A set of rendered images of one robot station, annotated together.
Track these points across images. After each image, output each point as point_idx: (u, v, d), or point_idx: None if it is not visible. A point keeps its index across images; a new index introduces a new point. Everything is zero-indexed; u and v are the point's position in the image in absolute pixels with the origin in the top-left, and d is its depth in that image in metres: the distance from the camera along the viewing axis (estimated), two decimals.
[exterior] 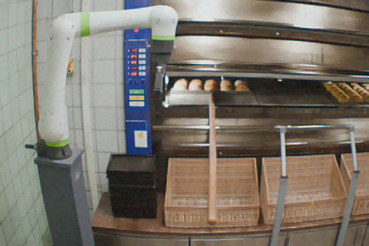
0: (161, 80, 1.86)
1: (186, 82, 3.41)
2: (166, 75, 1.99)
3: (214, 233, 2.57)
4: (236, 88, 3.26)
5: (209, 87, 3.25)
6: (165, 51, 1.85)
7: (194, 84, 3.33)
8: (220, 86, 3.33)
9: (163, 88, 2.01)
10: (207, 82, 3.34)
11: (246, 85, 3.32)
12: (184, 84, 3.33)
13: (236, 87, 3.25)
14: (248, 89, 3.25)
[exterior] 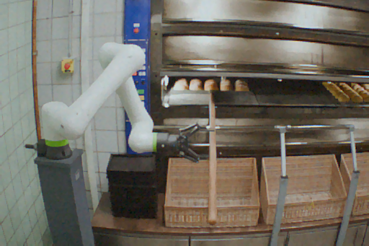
0: (190, 154, 2.29)
1: (186, 82, 3.41)
2: (191, 128, 2.25)
3: (214, 233, 2.57)
4: (236, 88, 3.26)
5: (209, 87, 3.25)
6: (166, 151, 2.28)
7: (194, 84, 3.33)
8: (220, 86, 3.33)
9: (203, 126, 2.26)
10: (207, 82, 3.35)
11: (246, 85, 3.32)
12: (184, 84, 3.33)
13: (236, 87, 3.25)
14: (248, 89, 3.25)
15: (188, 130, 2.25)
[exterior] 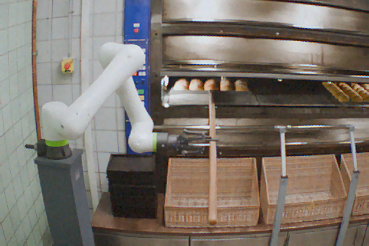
0: (194, 148, 2.28)
1: (186, 82, 3.41)
2: (194, 135, 2.26)
3: (214, 233, 2.57)
4: (236, 88, 3.26)
5: (209, 87, 3.25)
6: (166, 151, 2.28)
7: (194, 84, 3.33)
8: (220, 86, 3.33)
9: (207, 136, 2.27)
10: (207, 82, 3.35)
11: (246, 85, 3.33)
12: (184, 84, 3.33)
13: (236, 87, 3.25)
14: (248, 89, 3.25)
15: (191, 135, 2.26)
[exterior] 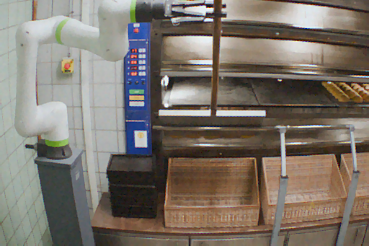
0: (189, 14, 1.48)
1: None
2: None
3: (214, 233, 2.57)
4: None
5: None
6: (149, 17, 1.48)
7: None
8: None
9: (210, 1, 1.51)
10: None
11: None
12: None
13: None
14: None
15: None
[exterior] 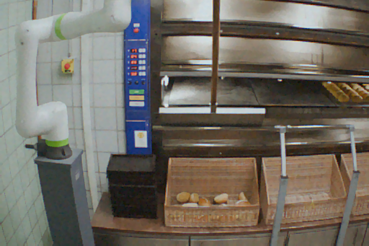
0: None
1: None
2: None
3: (214, 233, 2.57)
4: None
5: (199, 200, 2.89)
6: None
7: (195, 211, 2.73)
8: (218, 206, 2.81)
9: None
10: (212, 211, 2.70)
11: (248, 203, 2.82)
12: None
13: None
14: None
15: None
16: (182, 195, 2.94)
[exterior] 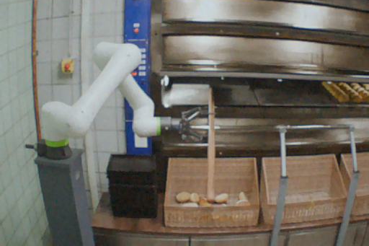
0: (192, 135, 2.43)
1: None
2: (193, 112, 2.41)
3: (214, 233, 2.57)
4: None
5: (199, 200, 2.89)
6: (169, 135, 2.42)
7: (195, 211, 2.73)
8: (218, 206, 2.81)
9: (205, 110, 2.42)
10: (212, 211, 2.70)
11: (248, 203, 2.82)
12: None
13: None
14: None
15: (190, 113, 2.41)
16: (182, 195, 2.94)
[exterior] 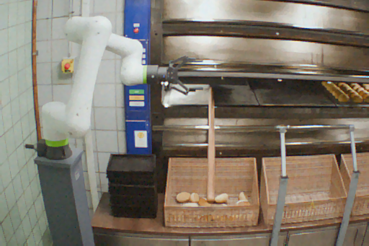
0: (179, 86, 2.34)
1: None
2: (180, 60, 2.30)
3: (214, 233, 2.57)
4: None
5: (199, 200, 2.89)
6: (156, 84, 2.33)
7: (195, 211, 2.73)
8: (218, 206, 2.81)
9: (192, 58, 2.30)
10: (212, 211, 2.70)
11: (248, 203, 2.82)
12: None
13: None
14: None
15: (177, 61, 2.30)
16: (182, 195, 2.94)
